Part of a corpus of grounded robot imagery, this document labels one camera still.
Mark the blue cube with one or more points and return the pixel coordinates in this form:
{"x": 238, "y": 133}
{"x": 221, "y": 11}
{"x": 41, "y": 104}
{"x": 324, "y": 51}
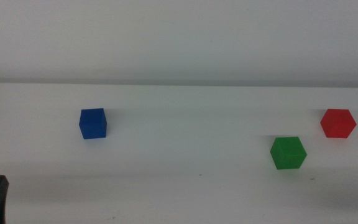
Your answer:
{"x": 92, "y": 124}

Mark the green cube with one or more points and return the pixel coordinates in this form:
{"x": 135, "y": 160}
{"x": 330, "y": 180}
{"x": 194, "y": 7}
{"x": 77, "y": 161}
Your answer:
{"x": 288, "y": 153}

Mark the red cube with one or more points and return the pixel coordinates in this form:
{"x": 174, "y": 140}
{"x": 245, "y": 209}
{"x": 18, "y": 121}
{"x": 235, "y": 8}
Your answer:
{"x": 338, "y": 124}

